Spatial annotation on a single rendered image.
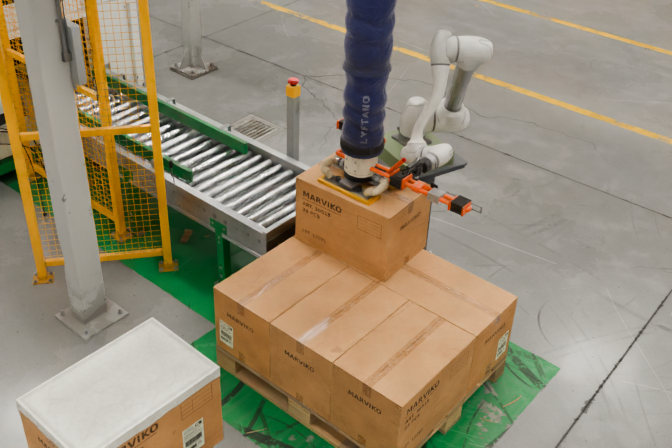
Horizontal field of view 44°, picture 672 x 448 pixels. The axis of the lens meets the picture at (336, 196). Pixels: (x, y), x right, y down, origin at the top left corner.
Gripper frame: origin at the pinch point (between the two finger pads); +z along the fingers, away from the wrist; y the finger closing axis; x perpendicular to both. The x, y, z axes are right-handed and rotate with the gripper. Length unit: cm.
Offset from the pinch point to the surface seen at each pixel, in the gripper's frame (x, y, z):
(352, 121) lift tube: 24.8, -27.4, 10.9
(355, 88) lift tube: 24, -45, 11
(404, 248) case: -5.1, 40.7, -0.8
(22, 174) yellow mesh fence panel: 185, 31, 101
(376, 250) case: 0.3, 35.3, 16.6
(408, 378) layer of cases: -55, 54, 62
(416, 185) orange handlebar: -9.9, -1.4, 1.7
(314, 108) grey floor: 218, 104, -183
